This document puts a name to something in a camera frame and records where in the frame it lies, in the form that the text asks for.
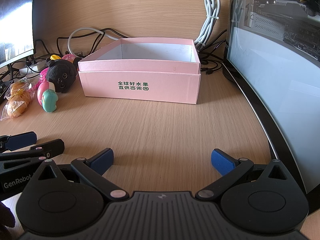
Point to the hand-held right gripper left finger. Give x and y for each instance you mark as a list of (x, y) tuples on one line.
[(102, 161)]

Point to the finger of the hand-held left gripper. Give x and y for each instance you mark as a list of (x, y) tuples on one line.
[(22, 138), (53, 146)]

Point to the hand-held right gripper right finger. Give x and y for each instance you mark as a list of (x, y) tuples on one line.
[(221, 161)]

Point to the pink egg toy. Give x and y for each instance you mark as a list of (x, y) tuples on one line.
[(42, 92)]

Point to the pink plastic strainer scoop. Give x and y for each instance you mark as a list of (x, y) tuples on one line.
[(43, 76)]

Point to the black plush toy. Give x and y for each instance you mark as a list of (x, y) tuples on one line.
[(62, 76)]

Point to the pink cardboard box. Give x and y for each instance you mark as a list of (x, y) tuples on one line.
[(140, 85)]

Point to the packet of three olives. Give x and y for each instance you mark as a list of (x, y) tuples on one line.
[(17, 102)]

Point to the teal egg toy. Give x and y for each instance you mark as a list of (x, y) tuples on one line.
[(50, 101)]

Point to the white power strip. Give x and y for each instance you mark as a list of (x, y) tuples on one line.
[(35, 67)]

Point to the yellow round toy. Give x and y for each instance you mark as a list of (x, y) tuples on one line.
[(53, 58)]

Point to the pink round toy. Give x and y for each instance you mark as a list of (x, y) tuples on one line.
[(70, 57)]

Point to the black computer monitor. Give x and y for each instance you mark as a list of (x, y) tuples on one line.
[(15, 17)]

